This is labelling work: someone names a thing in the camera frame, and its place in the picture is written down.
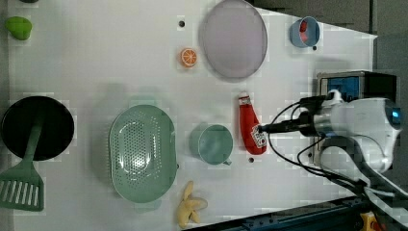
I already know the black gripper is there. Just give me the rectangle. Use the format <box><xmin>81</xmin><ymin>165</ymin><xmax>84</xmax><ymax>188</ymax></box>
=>
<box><xmin>258</xmin><ymin>95</ymin><xmax>326</xmax><ymax>137</ymax></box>

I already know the red plush ketchup bottle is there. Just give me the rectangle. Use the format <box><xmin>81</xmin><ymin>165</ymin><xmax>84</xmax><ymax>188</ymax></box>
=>
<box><xmin>239</xmin><ymin>91</ymin><xmax>267</xmax><ymax>155</ymax></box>

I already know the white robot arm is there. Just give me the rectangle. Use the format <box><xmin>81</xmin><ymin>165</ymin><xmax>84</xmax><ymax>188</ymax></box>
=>
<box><xmin>254</xmin><ymin>90</ymin><xmax>407</xmax><ymax>222</ymax></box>

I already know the green oval strainer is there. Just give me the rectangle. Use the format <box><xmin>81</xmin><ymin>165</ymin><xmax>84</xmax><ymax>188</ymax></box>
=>
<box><xmin>109</xmin><ymin>96</ymin><xmax>177</xmax><ymax>213</ymax></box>

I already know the green mug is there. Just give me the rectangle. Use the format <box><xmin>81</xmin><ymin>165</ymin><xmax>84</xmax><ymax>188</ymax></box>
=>
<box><xmin>189</xmin><ymin>123</ymin><xmax>234</xmax><ymax>166</ymax></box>

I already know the silver black toaster oven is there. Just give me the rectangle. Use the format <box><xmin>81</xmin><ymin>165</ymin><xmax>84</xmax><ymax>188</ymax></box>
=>
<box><xmin>315</xmin><ymin>71</ymin><xmax>402</xmax><ymax>171</ymax></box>

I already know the blue bowl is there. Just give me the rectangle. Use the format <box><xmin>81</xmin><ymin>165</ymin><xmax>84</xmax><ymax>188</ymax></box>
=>
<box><xmin>289</xmin><ymin>16</ymin><xmax>320</xmax><ymax>48</ymax></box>

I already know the grey round plate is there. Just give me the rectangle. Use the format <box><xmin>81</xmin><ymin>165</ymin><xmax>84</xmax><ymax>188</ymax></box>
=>
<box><xmin>200</xmin><ymin>0</ymin><xmax>268</xmax><ymax>78</ymax></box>

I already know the red strawberry toy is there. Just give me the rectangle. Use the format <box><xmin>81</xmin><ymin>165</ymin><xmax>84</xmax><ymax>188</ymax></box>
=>
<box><xmin>299</xmin><ymin>20</ymin><xmax>308</xmax><ymax>42</ymax></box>

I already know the orange slice toy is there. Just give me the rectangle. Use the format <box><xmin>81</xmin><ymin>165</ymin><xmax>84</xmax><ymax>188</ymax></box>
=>
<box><xmin>180</xmin><ymin>48</ymin><xmax>197</xmax><ymax>67</ymax></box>

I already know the peeled banana toy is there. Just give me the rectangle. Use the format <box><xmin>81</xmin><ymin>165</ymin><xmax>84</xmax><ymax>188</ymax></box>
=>
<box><xmin>176</xmin><ymin>181</ymin><xmax>208</xmax><ymax>228</ymax></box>

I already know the yellow red clamp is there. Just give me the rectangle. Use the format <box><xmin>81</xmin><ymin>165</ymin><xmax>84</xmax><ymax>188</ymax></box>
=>
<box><xmin>360</xmin><ymin>212</ymin><xmax>382</xmax><ymax>231</ymax></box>

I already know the black frying pan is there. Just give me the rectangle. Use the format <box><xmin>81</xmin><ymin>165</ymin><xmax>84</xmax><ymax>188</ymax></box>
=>
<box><xmin>1</xmin><ymin>96</ymin><xmax>74</xmax><ymax>161</ymax></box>

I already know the green slotted spatula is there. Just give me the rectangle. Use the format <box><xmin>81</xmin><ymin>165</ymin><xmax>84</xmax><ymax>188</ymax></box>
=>
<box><xmin>0</xmin><ymin>115</ymin><xmax>44</xmax><ymax>212</ymax></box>

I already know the green pepper toy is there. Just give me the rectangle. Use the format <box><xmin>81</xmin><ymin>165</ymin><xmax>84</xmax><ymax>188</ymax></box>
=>
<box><xmin>5</xmin><ymin>16</ymin><xmax>33</xmax><ymax>40</ymax></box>

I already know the black cable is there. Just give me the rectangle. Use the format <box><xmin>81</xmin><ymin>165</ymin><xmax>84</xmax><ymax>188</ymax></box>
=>
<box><xmin>268</xmin><ymin>101</ymin><xmax>367</xmax><ymax>193</ymax></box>

